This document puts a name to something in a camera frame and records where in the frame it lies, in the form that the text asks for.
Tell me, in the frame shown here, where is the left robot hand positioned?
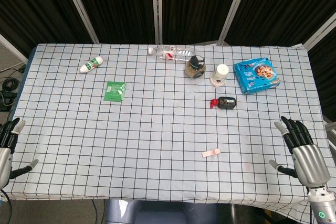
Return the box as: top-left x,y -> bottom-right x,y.
0,118 -> 39,190

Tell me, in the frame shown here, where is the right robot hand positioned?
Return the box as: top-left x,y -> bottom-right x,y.
268,115 -> 331,188

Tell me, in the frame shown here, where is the pink rectangular block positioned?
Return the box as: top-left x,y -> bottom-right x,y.
201,149 -> 222,157

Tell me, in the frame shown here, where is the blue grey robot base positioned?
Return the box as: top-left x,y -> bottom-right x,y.
103,199 -> 233,224

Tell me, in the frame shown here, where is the black power strip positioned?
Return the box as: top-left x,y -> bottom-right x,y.
0,90 -> 14,112

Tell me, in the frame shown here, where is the black folding screen panel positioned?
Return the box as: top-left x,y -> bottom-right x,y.
217,0 -> 336,49
151,0 -> 253,46
0,0 -> 92,57
301,11 -> 336,130
59,0 -> 161,45

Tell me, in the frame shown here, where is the blue cookie box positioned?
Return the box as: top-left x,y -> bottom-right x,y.
233,56 -> 281,95

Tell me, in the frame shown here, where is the small black red bottle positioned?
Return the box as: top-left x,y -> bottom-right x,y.
216,96 -> 237,110

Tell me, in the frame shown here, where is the white paper cup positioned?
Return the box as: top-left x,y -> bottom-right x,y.
209,63 -> 229,87

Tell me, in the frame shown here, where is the white bottle green label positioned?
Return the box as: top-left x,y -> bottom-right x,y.
79,56 -> 103,74

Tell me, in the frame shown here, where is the green foil packet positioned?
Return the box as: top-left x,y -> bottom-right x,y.
103,81 -> 127,102

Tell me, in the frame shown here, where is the glass jar black lid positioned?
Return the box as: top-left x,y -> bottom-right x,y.
184,54 -> 206,80

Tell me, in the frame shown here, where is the checkered light blue tablecloth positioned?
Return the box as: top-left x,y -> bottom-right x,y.
4,42 -> 332,224

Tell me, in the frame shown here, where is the clear plastic water bottle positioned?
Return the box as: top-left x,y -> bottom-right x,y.
147,45 -> 197,63

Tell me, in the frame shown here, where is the coiled black cable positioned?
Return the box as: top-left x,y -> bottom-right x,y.
1,77 -> 20,91

